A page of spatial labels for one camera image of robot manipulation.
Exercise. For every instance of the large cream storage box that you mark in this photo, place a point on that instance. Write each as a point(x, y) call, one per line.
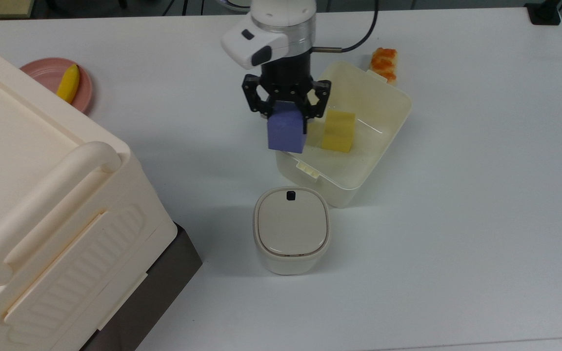
point(42, 204)

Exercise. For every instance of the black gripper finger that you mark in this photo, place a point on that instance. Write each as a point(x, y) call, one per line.
point(254, 95)
point(317, 100)

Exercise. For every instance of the purple cube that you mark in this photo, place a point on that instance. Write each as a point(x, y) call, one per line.
point(286, 129)

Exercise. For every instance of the cream open plastic box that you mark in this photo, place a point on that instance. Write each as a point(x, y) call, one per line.
point(378, 112)

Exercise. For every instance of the black table clamp mount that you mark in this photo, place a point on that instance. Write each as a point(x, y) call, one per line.
point(544, 12)

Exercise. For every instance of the orange toy bread piece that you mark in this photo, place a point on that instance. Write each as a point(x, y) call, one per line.
point(384, 62)

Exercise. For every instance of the yellow foam block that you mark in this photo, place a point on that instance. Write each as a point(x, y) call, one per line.
point(339, 131)

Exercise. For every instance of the small cream lidded bin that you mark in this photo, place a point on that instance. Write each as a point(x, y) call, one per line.
point(291, 229)

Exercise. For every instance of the yellow toy banana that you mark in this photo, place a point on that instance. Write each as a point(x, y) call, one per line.
point(68, 84)

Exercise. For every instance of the pink plate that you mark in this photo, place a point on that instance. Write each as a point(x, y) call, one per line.
point(47, 73)

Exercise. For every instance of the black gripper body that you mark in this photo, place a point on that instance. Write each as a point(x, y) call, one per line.
point(286, 78)

